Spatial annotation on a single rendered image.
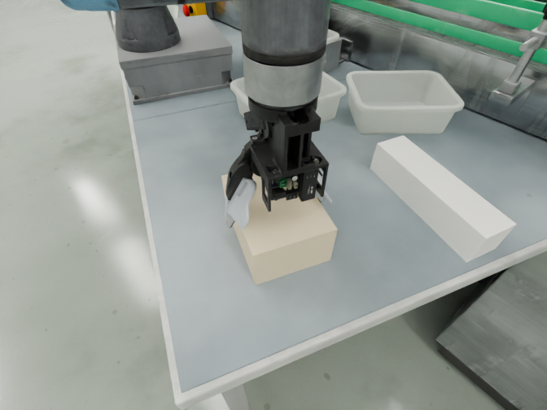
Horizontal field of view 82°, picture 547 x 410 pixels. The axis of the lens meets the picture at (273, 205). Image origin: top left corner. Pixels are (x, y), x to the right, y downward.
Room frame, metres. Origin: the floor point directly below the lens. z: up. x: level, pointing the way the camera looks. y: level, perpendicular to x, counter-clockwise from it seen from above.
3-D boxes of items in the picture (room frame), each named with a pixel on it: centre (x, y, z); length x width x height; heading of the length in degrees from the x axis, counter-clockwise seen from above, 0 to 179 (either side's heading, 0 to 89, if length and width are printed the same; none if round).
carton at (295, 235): (0.32, 0.00, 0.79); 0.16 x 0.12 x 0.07; 21
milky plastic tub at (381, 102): (0.66, -0.28, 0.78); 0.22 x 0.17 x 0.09; 91
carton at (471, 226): (0.38, -0.27, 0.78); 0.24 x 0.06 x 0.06; 25
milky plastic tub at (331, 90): (0.67, -0.03, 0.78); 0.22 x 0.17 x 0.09; 120
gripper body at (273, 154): (0.29, -0.01, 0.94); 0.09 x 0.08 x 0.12; 21
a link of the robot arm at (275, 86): (0.30, -0.01, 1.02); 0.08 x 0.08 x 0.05
